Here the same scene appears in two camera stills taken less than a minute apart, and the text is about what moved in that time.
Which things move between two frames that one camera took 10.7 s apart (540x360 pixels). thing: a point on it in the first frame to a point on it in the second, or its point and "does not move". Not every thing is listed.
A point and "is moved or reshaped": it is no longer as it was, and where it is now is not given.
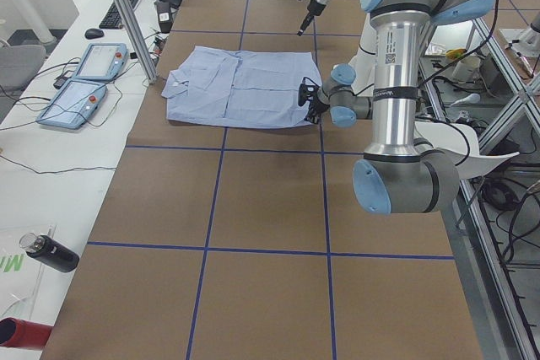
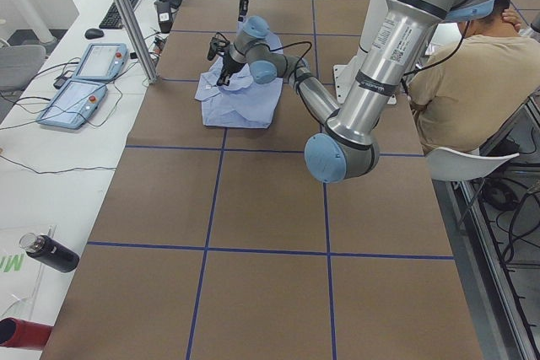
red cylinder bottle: x=18 y=333 does not move
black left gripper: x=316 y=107 to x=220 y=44
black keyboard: x=112 y=19 does not move
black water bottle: x=49 y=252 does not move
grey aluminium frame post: x=129 y=18 does not move
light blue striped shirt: x=244 y=88 is moved or reshaped
